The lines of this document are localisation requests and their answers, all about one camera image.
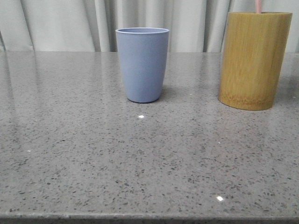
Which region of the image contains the blue plastic cup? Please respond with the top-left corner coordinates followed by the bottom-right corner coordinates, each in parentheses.
top-left (115, 28), bottom-right (170, 103)

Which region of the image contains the bamboo wooden cup holder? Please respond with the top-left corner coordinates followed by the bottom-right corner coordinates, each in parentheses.
top-left (218, 12), bottom-right (292, 111)

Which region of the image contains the grey white curtain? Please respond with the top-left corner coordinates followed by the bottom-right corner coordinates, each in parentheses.
top-left (0, 0), bottom-right (299, 53)

